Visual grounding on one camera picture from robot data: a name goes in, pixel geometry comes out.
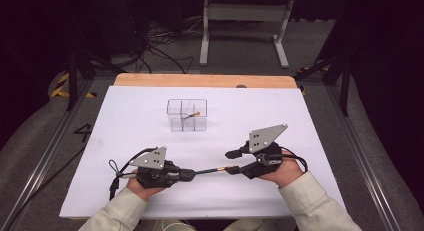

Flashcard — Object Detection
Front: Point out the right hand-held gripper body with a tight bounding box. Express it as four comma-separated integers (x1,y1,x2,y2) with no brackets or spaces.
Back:
240,123,289,180

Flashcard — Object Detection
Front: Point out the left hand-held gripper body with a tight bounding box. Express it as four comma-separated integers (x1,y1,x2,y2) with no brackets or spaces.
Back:
129,146,183,189

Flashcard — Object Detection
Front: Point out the clear plastic divided organizer box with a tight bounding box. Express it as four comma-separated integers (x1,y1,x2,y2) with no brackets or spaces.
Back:
166,98,208,132

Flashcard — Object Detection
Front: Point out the person's left hand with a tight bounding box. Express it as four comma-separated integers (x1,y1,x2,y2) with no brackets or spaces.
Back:
126,170,167,202

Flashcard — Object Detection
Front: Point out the person's right hand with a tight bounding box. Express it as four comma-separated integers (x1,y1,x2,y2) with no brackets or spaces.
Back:
259,149,305,189

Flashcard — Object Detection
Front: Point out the white table cover sheet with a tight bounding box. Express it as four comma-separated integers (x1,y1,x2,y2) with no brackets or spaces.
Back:
59,85,348,221

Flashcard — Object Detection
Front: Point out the wooden table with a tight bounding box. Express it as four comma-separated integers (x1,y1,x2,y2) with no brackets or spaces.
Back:
113,73,298,90

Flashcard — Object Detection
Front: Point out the black metal stand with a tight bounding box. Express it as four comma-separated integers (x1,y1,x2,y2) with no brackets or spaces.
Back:
292,49,352,117

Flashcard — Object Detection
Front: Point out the black tripod stand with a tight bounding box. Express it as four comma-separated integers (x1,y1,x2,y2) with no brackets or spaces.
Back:
63,45,128,113

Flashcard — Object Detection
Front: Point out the yellow black floor tape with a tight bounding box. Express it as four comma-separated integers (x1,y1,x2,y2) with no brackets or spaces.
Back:
50,72,98,99

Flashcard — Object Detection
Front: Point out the white metal stand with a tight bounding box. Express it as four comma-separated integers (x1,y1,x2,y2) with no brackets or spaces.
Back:
199,0,295,70

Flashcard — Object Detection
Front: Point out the left hand-held gripper black cable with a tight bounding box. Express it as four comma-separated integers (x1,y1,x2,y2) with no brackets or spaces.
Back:
107,146,158,202

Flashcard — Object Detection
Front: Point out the hand-held gripper black cable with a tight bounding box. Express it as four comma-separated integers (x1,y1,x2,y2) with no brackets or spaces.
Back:
279,146,309,174
107,146,158,202

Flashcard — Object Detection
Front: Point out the right hand-held gripper black cable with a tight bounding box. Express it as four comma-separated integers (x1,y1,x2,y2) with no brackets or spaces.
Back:
279,146,309,174

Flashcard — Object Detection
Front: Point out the aluminium floor rail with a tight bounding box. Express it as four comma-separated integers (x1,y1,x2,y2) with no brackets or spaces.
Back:
0,79,98,231
324,85,403,231

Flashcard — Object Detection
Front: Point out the long black floor cable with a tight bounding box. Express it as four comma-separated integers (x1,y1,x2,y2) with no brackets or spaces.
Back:
5,146,87,227

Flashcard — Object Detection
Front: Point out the tangle of black floor cables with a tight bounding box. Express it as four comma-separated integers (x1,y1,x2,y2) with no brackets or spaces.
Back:
133,15,205,75

